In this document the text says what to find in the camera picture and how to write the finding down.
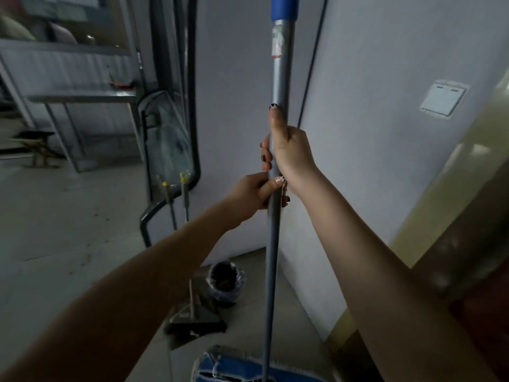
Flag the person's right hand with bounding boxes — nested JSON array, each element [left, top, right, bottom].
[[260, 103, 321, 198]]

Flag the person's left hand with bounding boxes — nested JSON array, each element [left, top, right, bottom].
[[223, 172, 290, 230]]

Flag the grey blue mop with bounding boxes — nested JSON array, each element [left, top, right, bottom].
[[192, 0, 327, 382]]

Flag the person's right forearm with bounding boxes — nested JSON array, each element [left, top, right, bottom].
[[287, 166, 502, 382]]

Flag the person's left forearm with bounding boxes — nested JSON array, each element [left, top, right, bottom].
[[0, 201, 242, 382]]

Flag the yellow tipped metal rod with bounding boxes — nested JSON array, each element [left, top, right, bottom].
[[161, 180, 178, 231], [179, 171, 191, 223]]

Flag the black lined trash bin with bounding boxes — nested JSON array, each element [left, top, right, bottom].
[[206, 260, 246, 307]]

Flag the curved glass windshield panel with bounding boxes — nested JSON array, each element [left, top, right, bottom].
[[138, 90, 199, 249]]

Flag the dark dustpan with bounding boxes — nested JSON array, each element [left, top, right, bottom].
[[164, 274, 228, 339]]

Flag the wooden door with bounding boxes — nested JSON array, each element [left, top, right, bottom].
[[325, 67, 509, 382]]

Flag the metal shelf rack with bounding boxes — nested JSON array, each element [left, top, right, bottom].
[[0, 37, 144, 173]]

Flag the small wooden stool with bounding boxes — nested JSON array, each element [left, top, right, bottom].
[[9, 130, 64, 169]]

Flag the black cable on wall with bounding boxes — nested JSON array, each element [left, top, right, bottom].
[[297, 0, 330, 128]]

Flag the white wall light switch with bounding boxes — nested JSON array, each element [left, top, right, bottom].
[[420, 79, 471, 120]]

